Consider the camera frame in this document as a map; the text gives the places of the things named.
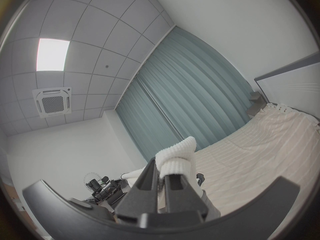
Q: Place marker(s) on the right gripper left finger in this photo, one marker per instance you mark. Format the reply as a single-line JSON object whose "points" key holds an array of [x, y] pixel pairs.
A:
{"points": [[135, 204]]}

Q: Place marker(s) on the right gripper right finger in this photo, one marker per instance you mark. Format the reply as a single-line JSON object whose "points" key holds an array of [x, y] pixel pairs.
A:
{"points": [[190, 204]]}

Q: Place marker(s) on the grey white-sleeved top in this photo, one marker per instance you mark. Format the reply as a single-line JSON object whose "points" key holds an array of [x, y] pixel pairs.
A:
{"points": [[177, 154]]}

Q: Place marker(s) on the bed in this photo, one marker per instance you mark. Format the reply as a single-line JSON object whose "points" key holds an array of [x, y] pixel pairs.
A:
{"points": [[250, 159]]}

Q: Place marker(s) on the blue-green curtain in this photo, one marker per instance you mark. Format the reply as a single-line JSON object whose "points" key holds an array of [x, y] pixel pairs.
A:
{"points": [[145, 124], [195, 84]]}

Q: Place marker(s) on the grey bedside table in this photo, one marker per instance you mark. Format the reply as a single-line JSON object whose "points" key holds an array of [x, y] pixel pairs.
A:
{"points": [[256, 104]]}

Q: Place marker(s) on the ceiling air conditioner vent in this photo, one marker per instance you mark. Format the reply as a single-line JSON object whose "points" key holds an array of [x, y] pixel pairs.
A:
{"points": [[52, 102]]}

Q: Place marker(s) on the ceiling light panel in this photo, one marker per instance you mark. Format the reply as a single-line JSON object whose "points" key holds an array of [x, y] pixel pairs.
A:
{"points": [[52, 55]]}

